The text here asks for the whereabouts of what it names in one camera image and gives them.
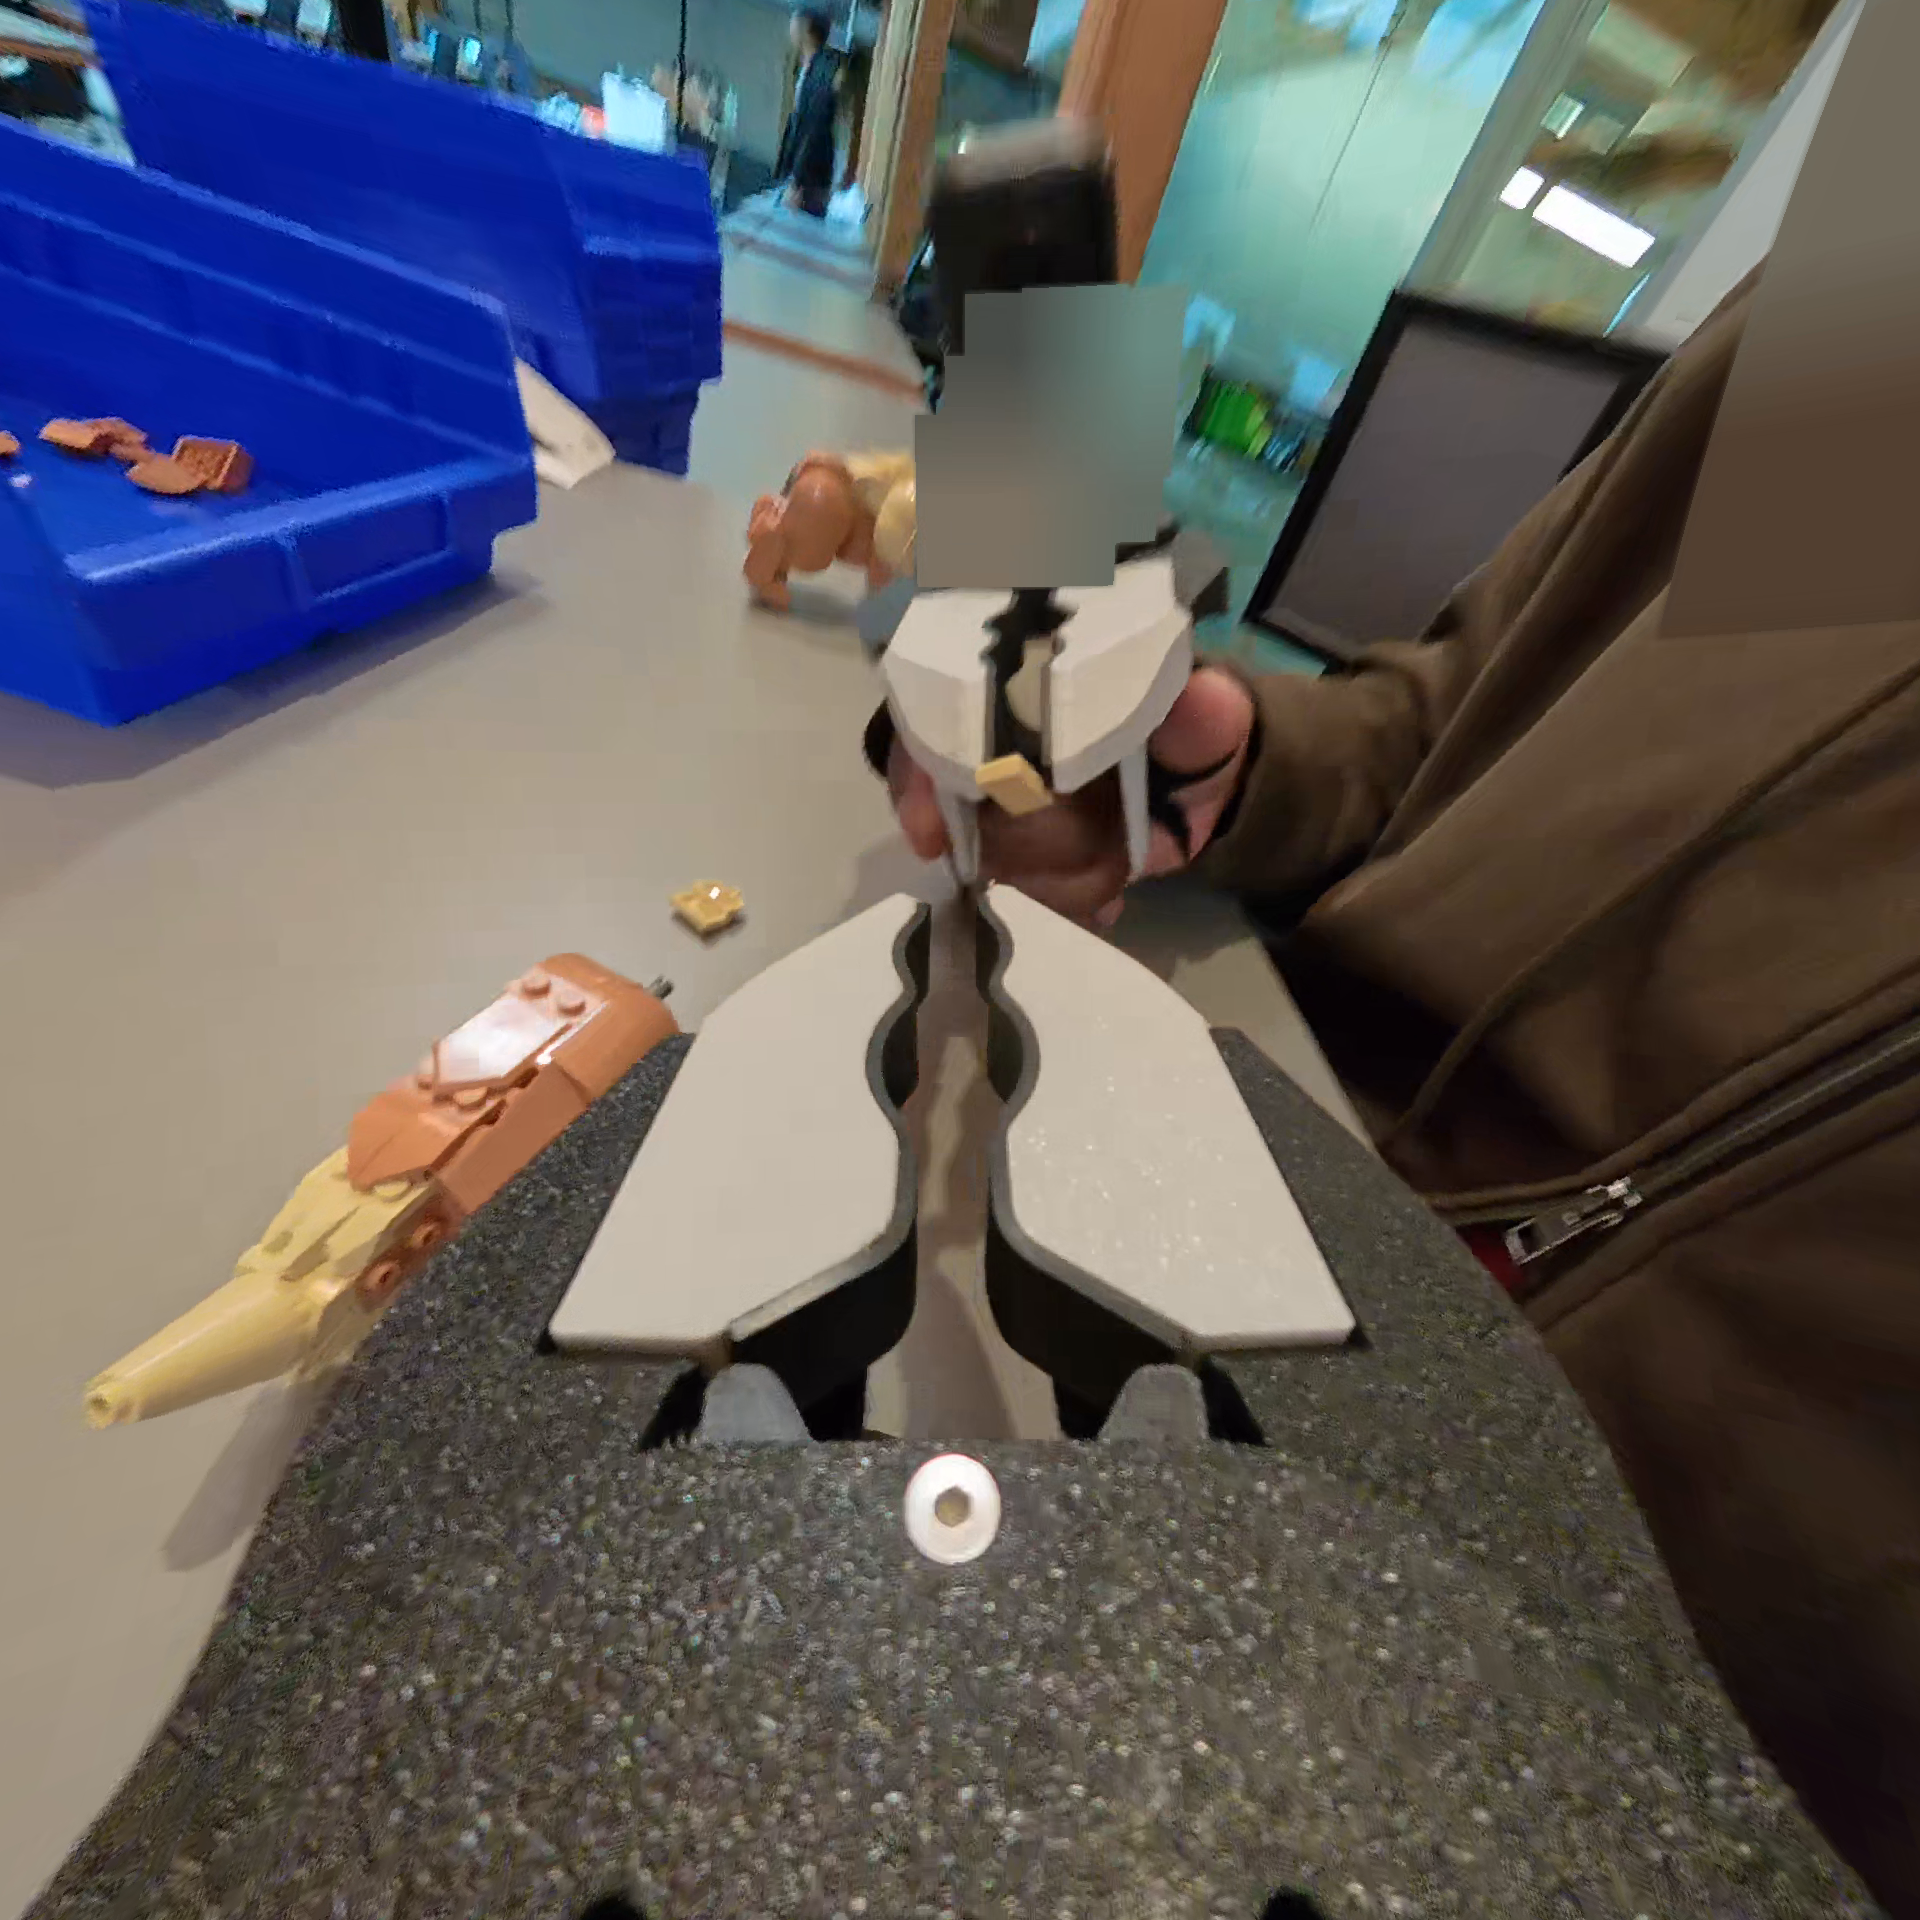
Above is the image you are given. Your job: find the stack of blue bins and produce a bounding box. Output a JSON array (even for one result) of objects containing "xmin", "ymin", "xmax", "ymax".
[{"xmin": 83, "ymin": 0, "xmax": 728, "ymax": 478}]

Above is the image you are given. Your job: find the grey desk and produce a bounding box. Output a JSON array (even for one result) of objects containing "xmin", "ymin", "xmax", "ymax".
[{"xmin": 0, "ymin": 307, "xmax": 1397, "ymax": 1848}]

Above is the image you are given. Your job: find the person's right hand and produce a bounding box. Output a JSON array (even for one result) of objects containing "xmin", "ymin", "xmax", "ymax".
[{"xmin": 862, "ymin": 663, "xmax": 1258, "ymax": 932}]

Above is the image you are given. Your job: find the person's right forearm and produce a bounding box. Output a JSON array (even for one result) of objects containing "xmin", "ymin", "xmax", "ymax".
[{"xmin": 1201, "ymin": 276, "xmax": 1765, "ymax": 939}]

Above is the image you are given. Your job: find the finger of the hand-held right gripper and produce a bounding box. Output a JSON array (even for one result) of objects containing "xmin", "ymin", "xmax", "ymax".
[
  {"xmin": 1032, "ymin": 556, "xmax": 1202, "ymax": 799},
  {"xmin": 878, "ymin": 587, "xmax": 1005, "ymax": 799}
]

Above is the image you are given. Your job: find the blue plastic bin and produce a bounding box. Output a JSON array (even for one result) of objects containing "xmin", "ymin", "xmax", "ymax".
[{"xmin": 0, "ymin": 118, "xmax": 541, "ymax": 730}]

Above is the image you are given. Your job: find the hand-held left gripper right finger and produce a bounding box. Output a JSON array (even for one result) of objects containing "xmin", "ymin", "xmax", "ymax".
[{"xmin": 979, "ymin": 887, "xmax": 1360, "ymax": 1356}]

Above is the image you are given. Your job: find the black framed grey panel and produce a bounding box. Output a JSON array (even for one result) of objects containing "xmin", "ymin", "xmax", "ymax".
[{"xmin": 1242, "ymin": 291, "xmax": 1671, "ymax": 666}]

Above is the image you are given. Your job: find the wooden pillar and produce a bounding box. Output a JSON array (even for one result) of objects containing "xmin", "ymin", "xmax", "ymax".
[{"xmin": 1049, "ymin": 0, "xmax": 1234, "ymax": 291}]

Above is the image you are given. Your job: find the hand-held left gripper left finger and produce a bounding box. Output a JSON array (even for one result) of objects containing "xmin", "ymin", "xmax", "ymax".
[{"xmin": 546, "ymin": 897, "xmax": 925, "ymax": 1366}]

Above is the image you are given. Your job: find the white paper sheet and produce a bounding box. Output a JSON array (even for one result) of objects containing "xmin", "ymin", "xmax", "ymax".
[{"xmin": 517, "ymin": 359, "xmax": 617, "ymax": 491}]

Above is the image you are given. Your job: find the brown tan brick arm model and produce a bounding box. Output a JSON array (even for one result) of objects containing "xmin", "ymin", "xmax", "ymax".
[{"xmin": 83, "ymin": 951, "xmax": 682, "ymax": 1431}]

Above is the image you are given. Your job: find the brown tan brick figure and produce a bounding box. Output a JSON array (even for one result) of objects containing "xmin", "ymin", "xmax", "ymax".
[{"xmin": 741, "ymin": 449, "xmax": 921, "ymax": 610}]

